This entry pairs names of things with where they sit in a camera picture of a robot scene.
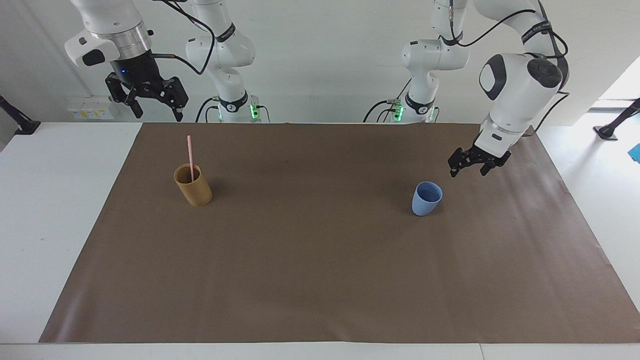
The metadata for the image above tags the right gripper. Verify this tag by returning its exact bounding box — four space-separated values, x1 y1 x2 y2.
104 50 190 123

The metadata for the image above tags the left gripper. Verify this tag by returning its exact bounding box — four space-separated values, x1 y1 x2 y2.
447 143 512 179

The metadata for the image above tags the blue cup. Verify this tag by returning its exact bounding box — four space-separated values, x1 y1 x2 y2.
411 180 444 217

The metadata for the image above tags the brown cup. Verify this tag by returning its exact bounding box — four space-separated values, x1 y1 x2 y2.
173 163 214 208

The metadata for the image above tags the black stand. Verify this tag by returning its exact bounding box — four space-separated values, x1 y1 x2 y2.
0 94 42 136
593 98 640 141

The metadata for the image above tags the white wall socket strip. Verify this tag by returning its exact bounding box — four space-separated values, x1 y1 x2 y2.
66 96 117 121

